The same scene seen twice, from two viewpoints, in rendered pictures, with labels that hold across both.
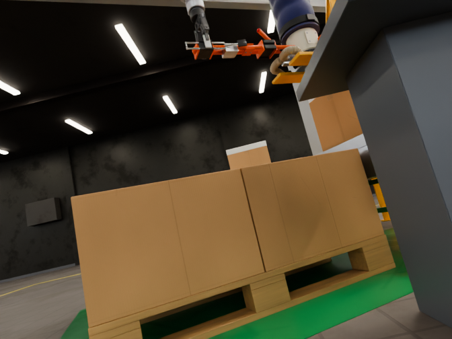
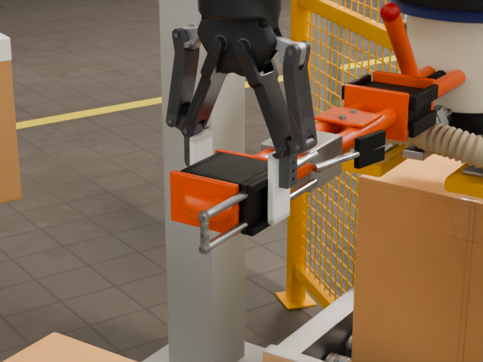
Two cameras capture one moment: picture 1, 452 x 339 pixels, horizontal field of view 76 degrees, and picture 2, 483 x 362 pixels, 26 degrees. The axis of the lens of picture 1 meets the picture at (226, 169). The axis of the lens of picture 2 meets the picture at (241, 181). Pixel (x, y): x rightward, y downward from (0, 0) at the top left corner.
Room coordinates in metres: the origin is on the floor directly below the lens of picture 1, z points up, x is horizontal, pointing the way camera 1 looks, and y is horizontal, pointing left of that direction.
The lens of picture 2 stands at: (0.54, 0.51, 1.54)
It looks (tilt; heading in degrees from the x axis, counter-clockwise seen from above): 20 degrees down; 324
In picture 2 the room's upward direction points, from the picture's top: straight up
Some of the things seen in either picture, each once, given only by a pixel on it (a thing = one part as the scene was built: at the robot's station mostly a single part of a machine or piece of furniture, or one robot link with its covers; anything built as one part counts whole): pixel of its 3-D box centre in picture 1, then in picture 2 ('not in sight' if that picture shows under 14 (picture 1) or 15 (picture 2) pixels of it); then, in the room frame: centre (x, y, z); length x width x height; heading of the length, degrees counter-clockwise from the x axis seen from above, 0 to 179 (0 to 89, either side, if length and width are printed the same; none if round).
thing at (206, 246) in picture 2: (216, 44); (302, 184); (1.28, -0.10, 1.19); 0.31 x 0.03 x 0.05; 111
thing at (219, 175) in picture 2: (203, 50); (226, 190); (1.31, -0.03, 1.19); 0.08 x 0.07 x 0.05; 111
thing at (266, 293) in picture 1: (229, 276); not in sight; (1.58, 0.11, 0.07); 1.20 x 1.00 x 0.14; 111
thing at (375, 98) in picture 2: (266, 49); (389, 105); (1.43, -0.35, 1.19); 0.10 x 0.08 x 0.06; 21
